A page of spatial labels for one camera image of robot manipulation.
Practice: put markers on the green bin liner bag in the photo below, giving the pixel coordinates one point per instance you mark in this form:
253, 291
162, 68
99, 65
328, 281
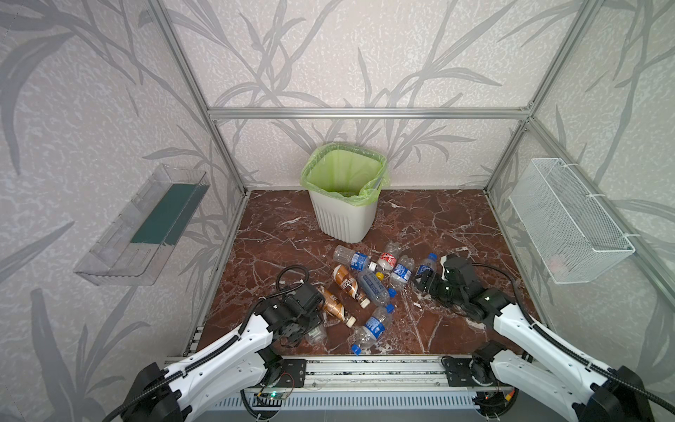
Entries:
346, 172

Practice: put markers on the brown nescafe bottle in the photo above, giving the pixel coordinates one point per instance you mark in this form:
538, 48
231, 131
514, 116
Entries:
334, 307
350, 285

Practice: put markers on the clear bottle red label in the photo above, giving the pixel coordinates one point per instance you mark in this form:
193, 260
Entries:
389, 257

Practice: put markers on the small water bottle white cap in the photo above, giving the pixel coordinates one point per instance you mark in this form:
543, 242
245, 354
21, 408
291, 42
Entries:
355, 260

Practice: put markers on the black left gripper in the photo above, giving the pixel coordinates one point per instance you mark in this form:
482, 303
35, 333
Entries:
311, 317

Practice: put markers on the green circuit board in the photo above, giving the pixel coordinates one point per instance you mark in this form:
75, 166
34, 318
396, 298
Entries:
272, 397

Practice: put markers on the white plastic trash bin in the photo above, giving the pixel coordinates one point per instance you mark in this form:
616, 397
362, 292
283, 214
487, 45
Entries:
341, 220

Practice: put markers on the soda water bottle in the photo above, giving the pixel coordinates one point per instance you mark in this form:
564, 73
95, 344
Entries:
375, 290

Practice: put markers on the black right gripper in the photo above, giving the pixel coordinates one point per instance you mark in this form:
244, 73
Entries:
436, 282

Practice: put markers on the clear bottle blue label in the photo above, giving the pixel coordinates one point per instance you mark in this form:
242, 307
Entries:
402, 273

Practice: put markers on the aluminium frame profile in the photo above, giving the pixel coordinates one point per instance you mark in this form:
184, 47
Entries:
526, 116

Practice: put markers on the white wire mesh basket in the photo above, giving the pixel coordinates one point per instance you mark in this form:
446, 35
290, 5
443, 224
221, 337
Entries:
576, 238

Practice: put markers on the clear square bottle white cap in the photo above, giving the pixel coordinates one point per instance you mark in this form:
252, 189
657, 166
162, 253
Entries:
317, 335

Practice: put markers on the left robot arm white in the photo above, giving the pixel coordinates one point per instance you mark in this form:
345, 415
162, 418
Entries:
241, 359

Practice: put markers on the brown Nescafe bottle lower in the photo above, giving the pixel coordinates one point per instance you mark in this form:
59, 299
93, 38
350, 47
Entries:
334, 307

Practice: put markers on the water bottle blue cap lower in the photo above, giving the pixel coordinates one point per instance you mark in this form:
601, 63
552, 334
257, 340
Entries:
371, 332

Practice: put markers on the brown Nescafe bottle upper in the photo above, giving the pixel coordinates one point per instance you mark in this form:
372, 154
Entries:
350, 285

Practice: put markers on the Pepsi bottle blue cap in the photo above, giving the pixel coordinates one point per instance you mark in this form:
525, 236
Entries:
426, 265

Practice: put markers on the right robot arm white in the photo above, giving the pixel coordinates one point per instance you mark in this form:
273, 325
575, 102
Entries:
550, 369

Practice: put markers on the clear acrylic wall shelf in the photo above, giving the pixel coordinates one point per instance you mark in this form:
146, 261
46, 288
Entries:
137, 245

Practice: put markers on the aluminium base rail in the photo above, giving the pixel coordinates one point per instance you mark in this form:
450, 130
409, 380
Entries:
377, 382

